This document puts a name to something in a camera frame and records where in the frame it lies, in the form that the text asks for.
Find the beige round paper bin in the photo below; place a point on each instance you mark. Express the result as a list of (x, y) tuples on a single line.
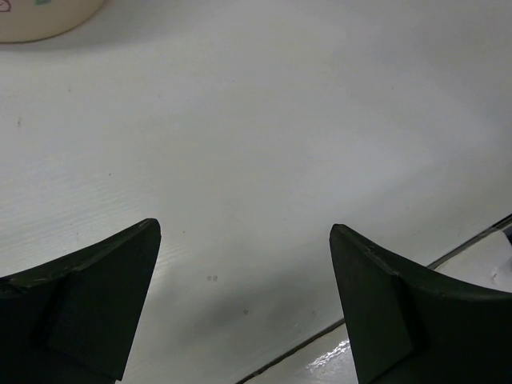
[(32, 20)]

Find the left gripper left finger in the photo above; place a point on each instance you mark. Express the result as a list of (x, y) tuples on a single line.
[(73, 319)]

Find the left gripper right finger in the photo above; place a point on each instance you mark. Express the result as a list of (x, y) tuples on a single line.
[(410, 324)]

